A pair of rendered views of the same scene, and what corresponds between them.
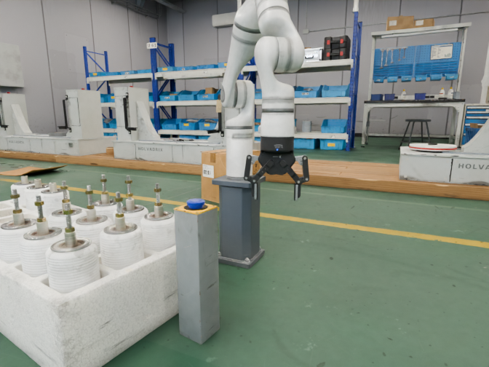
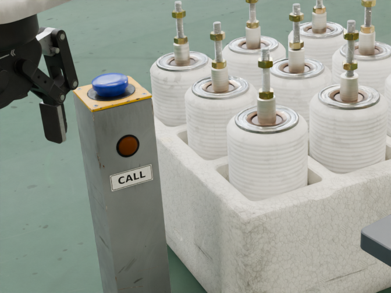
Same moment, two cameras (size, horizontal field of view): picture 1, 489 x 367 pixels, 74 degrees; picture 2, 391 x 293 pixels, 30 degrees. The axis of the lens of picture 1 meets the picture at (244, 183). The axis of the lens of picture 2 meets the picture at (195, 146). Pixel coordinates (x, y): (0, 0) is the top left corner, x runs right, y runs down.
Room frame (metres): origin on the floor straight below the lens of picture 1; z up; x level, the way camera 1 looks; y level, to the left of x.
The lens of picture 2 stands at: (1.17, -0.48, 0.62)
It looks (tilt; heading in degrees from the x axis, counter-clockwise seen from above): 27 degrees down; 123
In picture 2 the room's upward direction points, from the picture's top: 4 degrees counter-clockwise
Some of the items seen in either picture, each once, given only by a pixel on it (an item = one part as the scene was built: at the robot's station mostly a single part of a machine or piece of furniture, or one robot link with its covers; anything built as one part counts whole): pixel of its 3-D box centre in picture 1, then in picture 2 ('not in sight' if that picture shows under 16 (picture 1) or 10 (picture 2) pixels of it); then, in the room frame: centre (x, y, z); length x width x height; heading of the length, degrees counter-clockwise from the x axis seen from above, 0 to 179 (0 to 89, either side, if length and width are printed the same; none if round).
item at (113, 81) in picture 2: (196, 204); (110, 86); (0.69, 0.11, 0.32); 0.04 x 0.04 x 0.02
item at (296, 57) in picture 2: (91, 215); (296, 60); (0.79, 0.39, 0.26); 0.02 x 0.02 x 0.03
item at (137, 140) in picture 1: (185, 122); not in sight; (3.29, 0.59, 0.45); 1.45 x 0.57 x 0.74; 65
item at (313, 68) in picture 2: (92, 220); (296, 68); (0.79, 0.39, 0.25); 0.08 x 0.08 x 0.01
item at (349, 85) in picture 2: (130, 204); (349, 87); (0.89, 0.33, 0.26); 0.02 x 0.02 x 0.03
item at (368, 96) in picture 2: (130, 209); (348, 97); (0.89, 0.33, 0.25); 0.08 x 0.08 x 0.01
